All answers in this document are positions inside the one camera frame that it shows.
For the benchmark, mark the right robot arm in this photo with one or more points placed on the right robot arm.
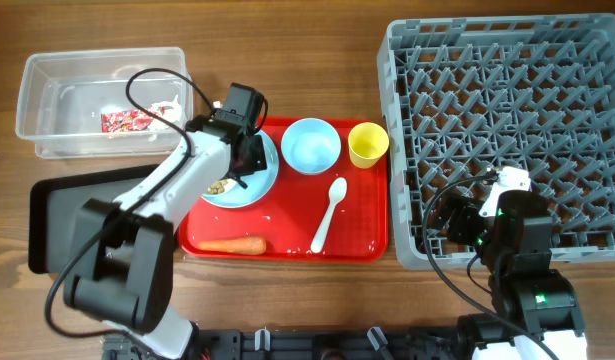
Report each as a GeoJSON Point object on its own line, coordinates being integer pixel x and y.
{"type": "Point", "coordinates": [535, 311]}

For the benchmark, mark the white tissue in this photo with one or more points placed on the white tissue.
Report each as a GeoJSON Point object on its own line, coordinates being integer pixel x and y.
{"type": "Point", "coordinates": [170, 111]}

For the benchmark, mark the light blue bowl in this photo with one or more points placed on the light blue bowl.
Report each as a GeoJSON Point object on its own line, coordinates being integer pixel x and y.
{"type": "Point", "coordinates": [311, 146]}

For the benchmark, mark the light blue plate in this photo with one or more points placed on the light blue plate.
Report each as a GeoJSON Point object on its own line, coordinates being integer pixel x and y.
{"type": "Point", "coordinates": [258, 184]}

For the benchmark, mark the grey dishwasher rack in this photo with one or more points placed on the grey dishwasher rack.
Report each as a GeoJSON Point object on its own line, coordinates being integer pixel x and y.
{"type": "Point", "coordinates": [463, 95]}

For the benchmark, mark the orange carrot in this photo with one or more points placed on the orange carrot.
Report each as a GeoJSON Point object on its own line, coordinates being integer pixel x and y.
{"type": "Point", "coordinates": [240, 246]}

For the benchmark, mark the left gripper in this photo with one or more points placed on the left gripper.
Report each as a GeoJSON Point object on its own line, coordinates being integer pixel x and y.
{"type": "Point", "coordinates": [249, 157]}

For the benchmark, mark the white plastic spoon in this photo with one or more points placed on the white plastic spoon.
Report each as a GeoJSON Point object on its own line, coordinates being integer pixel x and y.
{"type": "Point", "coordinates": [336, 194]}

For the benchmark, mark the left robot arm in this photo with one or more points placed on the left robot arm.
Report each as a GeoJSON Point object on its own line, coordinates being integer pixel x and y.
{"type": "Point", "coordinates": [120, 269]}

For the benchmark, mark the yellow plastic cup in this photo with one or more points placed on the yellow plastic cup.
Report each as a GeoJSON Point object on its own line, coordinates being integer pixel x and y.
{"type": "Point", "coordinates": [367, 143]}

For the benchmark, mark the light green bowl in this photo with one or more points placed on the light green bowl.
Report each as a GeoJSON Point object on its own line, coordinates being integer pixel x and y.
{"type": "Point", "coordinates": [221, 186]}

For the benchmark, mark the clear plastic bin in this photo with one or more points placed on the clear plastic bin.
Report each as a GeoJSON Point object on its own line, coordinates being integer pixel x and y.
{"type": "Point", "coordinates": [63, 95]}

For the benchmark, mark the red snack wrapper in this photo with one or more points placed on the red snack wrapper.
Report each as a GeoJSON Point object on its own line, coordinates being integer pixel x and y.
{"type": "Point", "coordinates": [125, 121]}

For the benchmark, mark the black tray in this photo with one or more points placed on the black tray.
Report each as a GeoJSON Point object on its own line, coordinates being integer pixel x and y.
{"type": "Point", "coordinates": [53, 206]}

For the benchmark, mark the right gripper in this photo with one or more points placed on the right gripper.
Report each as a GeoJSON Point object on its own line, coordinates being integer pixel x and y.
{"type": "Point", "coordinates": [457, 220]}

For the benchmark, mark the red serving tray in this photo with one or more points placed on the red serving tray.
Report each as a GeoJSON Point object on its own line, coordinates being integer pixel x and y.
{"type": "Point", "coordinates": [288, 216]}

